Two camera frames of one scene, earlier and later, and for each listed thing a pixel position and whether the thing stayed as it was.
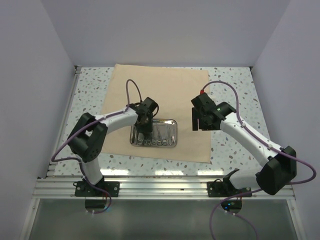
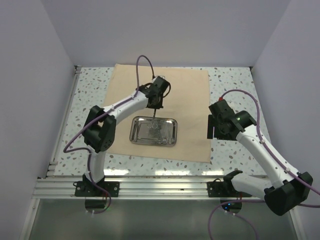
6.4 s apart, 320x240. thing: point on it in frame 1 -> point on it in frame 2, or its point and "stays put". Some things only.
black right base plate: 225,188 stays put
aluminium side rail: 51,170 stays put
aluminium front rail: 148,188 stays put
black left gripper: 148,128 -> 158,105
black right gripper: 196,116 -> 217,134
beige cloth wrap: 173,89 stays put
